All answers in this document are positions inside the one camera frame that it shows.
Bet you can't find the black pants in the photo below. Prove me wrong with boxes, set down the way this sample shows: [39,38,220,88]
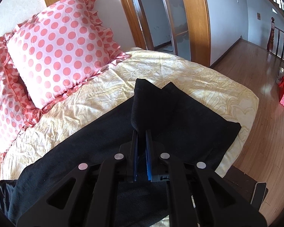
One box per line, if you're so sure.
[0,79,241,223]

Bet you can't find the polka dot pillow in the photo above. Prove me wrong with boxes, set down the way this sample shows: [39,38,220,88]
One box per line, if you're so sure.
[7,0,128,109]
[0,32,42,152]

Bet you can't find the stair railing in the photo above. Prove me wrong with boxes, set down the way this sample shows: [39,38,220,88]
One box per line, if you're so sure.
[266,17,284,62]

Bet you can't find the left polka dot pillow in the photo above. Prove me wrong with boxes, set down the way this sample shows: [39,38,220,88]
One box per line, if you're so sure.
[0,32,42,152]

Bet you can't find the wooden door frame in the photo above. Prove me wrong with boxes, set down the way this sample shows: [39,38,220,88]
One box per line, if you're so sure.
[121,0,211,67]

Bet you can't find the right polka dot pillow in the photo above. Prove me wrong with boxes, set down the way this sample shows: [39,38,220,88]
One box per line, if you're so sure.
[7,0,128,109]

